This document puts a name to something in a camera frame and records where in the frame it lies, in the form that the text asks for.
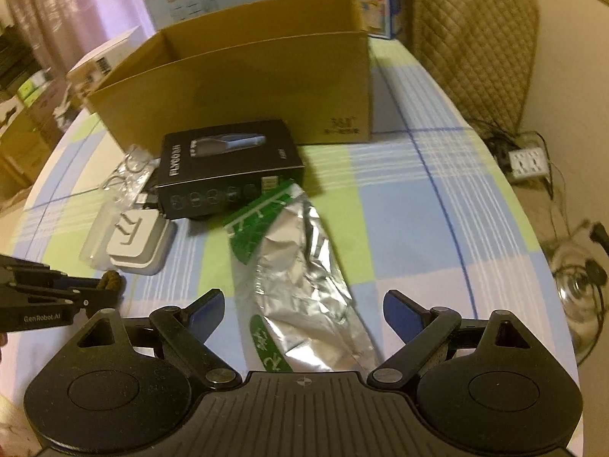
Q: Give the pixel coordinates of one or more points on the black product box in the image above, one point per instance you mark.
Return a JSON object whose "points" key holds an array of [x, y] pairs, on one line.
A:
{"points": [[228, 171]]}

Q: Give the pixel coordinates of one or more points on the clear plastic packet with rings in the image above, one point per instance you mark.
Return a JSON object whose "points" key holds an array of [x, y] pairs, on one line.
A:
{"points": [[128, 171]]}

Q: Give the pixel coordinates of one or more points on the white charger plug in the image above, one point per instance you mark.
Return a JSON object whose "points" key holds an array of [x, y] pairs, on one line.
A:
{"points": [[140, 240]]}

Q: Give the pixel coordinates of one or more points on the checked tablecloth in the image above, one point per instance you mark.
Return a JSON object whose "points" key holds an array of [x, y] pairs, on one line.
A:
{"points": [[404, 200]]}

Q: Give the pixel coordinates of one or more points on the brown woven object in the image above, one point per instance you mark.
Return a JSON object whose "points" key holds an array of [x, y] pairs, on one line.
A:
{"points": [[113, 282]]}

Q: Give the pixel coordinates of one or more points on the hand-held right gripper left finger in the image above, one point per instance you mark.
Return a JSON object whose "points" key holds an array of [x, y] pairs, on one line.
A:
{"points": [[211, 309]]}

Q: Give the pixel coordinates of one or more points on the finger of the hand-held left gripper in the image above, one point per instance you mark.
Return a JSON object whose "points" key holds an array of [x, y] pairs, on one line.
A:
{"points": [[90, 301], [76, 283]]}

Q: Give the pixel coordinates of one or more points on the quilted beige chair back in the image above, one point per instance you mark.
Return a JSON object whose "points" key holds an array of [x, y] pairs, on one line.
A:
{"points": [[471, 33]]}

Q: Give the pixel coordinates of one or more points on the colourful printed box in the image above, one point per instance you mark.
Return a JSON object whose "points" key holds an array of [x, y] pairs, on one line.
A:
{"points": [[376, 4]]}

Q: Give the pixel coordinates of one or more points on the pink curtain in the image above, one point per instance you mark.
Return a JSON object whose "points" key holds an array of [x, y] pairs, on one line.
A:
{"points": [[71, 0]]}

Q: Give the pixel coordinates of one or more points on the white power strip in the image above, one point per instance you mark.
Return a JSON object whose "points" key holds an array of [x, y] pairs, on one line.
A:
{"points": [[528, 162]]}

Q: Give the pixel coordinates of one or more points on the silver foil bag green label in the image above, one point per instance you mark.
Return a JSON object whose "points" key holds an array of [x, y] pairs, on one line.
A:
{"points": [[295, 266]]}

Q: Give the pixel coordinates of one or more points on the pile of brown cardboard boxes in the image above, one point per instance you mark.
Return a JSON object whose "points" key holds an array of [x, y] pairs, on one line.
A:
{"points": [[28, 138]]}

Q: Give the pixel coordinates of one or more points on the brown cardboard box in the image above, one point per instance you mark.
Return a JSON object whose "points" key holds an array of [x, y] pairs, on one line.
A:
{"points": [[238, 90]]}

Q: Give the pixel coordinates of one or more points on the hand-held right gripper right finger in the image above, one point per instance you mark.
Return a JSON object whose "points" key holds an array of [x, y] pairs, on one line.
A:
{"points": [[398, 313]]}

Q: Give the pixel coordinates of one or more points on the white printed box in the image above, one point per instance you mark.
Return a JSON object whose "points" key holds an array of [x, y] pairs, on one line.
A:
{"points": [[109, 52]]}

